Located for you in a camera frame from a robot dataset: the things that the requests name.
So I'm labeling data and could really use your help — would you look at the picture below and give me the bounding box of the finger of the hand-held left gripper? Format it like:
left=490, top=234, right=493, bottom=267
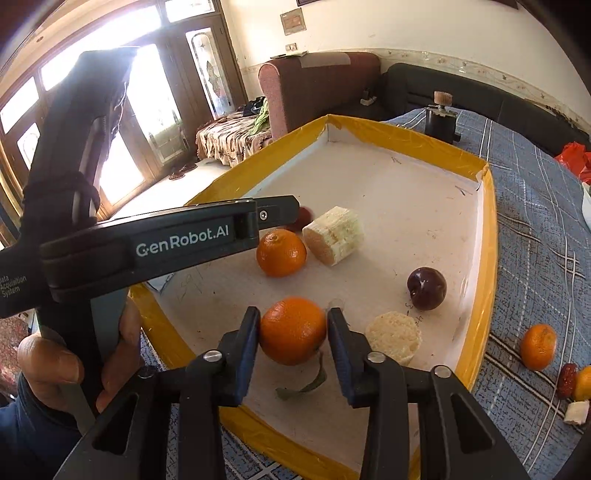
left=256, top=195, right=302, bottom=234

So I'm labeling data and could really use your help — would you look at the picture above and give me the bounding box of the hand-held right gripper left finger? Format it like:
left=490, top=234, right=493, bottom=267
left=55, top=305, right=262, bottom=480

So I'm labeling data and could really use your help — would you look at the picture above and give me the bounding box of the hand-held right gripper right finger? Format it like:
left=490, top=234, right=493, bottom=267
left=325, top=307, right=532, bottom=480

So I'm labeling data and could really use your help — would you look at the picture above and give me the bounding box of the orange mandarin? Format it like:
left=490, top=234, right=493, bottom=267
left=256, top=228, right=308, bottom=278
left=573, top=366, right=591, bottom=402
left=259, top=296, right=328, bottom=366
left=520, top=323, right=558, bottom=371

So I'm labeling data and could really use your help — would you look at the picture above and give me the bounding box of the white tray yellow rim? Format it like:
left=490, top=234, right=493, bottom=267
left=113, top=113, right=499, bottom=480

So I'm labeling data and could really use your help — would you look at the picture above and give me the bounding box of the person's left forearm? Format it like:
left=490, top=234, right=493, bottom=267
left=0, top=378, right=93, bottom=480

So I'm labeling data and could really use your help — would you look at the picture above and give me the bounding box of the person's left hand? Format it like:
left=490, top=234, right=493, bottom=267
left=17, top=299, right=143, bottom=415

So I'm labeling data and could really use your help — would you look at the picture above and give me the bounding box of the green leaf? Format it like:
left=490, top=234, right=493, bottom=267
left=276, top=353, right=328, bottom=401

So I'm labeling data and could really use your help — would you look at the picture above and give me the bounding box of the pale sugarcane chunk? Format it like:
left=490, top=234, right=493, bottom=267
left=365, top=311, right=423, bottom=367
left=302, top=206, right=365, bottom=267

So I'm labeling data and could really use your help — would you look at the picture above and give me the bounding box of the patterned daybed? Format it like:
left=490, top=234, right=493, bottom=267
left=196, top=111, right=273, bottom=167

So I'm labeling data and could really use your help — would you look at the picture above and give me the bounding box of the green cloth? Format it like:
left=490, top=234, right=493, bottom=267
left=249, top=99, right=271, bottom=137

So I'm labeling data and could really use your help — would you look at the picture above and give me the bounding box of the dark purple plum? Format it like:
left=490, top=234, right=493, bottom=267
left=406, top=266, right=448, bottom=311

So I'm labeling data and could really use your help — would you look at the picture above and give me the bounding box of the brown sofa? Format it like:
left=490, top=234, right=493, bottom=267
left=257, top=51, right=382, bottom=139

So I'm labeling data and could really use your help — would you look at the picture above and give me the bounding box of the wooden glazed door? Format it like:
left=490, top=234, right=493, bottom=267
left=157, top=0, right=247, bottom=171

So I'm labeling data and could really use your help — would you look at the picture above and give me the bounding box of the black cylinder with beige knob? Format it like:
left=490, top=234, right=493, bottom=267
left=424, top=91, right=461, bottom=144

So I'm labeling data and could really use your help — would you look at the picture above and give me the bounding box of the black sofa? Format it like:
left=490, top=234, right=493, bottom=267
left=381, top=62, right=591, bottom=158

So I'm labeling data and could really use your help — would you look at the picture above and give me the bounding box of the red plastic bag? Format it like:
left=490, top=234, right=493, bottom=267
left=554, top=142, right=591, bottom=183

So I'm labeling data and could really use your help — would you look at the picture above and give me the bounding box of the small wall frame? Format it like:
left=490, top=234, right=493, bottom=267
left=279, top=7, right=308, bottom=37

